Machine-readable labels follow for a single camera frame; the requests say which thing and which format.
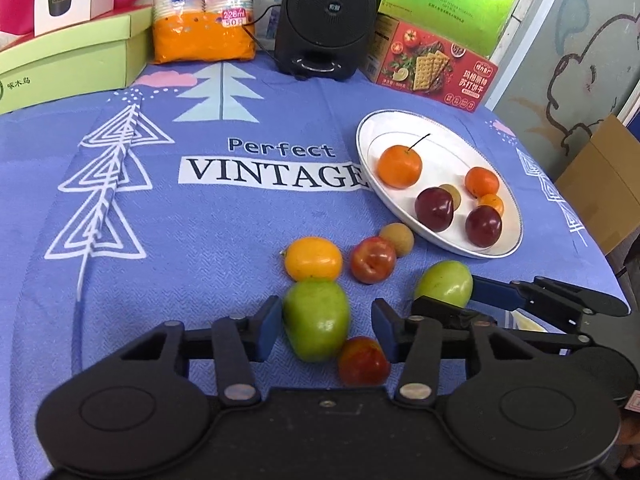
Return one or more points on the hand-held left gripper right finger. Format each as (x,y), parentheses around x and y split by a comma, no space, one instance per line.
(383,330)

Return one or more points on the light green shoe box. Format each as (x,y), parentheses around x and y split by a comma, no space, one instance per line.
(65,65)

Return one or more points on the orange pack of paper cups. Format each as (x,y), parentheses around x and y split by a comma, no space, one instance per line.
(200,40)

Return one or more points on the flat tan cardboard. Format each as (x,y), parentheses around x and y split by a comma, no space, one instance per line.
(610,175)

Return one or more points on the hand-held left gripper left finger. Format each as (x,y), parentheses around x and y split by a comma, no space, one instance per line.
(270,327)

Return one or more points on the brown longan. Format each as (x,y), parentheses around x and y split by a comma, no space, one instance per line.
(396,239)
(451,193)

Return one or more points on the dark red plum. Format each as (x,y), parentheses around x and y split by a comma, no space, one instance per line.
(434,209)
(483,226)

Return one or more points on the white plate with blue rim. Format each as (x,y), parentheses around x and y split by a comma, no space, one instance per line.
(450,155)

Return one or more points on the green apple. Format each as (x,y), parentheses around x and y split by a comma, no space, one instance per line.
(316,320)
(444,282)

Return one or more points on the red and yellow apple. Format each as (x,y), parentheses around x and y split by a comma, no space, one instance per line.
(373,260)

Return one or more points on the orange with black stem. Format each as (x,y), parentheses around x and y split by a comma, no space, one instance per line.
(399,167)

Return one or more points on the black speaker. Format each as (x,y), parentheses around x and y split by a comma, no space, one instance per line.
(325,10)

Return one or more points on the blue printed tablecloth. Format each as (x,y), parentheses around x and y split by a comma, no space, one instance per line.
(200,235)

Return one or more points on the red cracker box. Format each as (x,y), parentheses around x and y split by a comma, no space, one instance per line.
(430,65)

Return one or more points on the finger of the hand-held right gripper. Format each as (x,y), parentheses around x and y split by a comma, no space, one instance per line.
(495,291)
(442,309)

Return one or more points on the large deep orange tangerine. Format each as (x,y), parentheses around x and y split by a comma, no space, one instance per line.
(482,181)

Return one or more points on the green gift box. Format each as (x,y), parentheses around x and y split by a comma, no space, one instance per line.
(450,10)

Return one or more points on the small red plum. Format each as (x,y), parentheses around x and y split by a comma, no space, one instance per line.
(364,361)

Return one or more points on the small yellow orange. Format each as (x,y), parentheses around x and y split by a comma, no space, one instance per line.
(313,259)

